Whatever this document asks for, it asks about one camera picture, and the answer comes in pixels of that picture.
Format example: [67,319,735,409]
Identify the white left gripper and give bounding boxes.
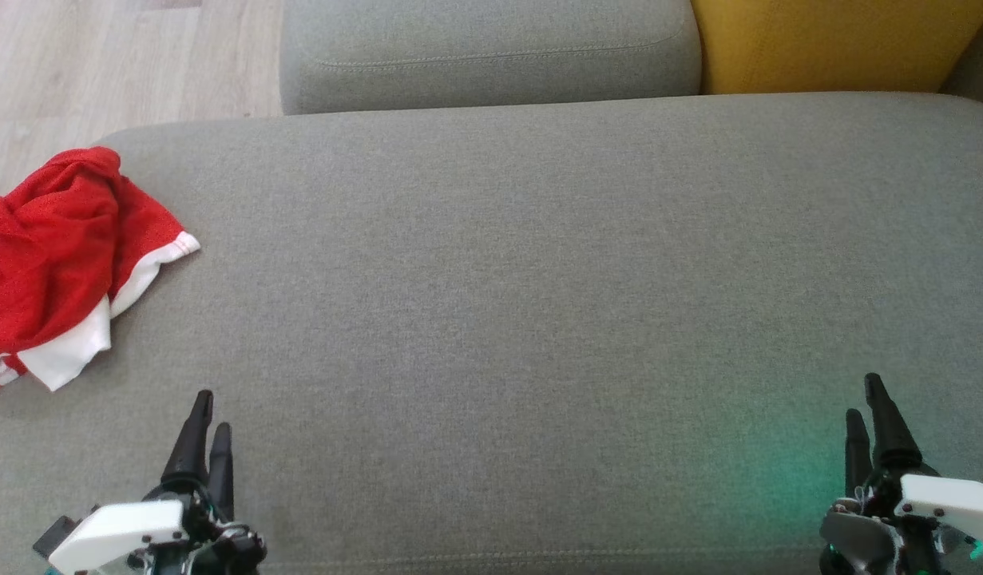
[48,389,268,575]

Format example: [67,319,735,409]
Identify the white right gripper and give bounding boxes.
[819,372,983,575]

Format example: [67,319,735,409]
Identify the yellow sofa back cushion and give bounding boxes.
[690,0,983,96]

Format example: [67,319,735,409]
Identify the red shorts with white trim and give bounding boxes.
[0,146,202,356]

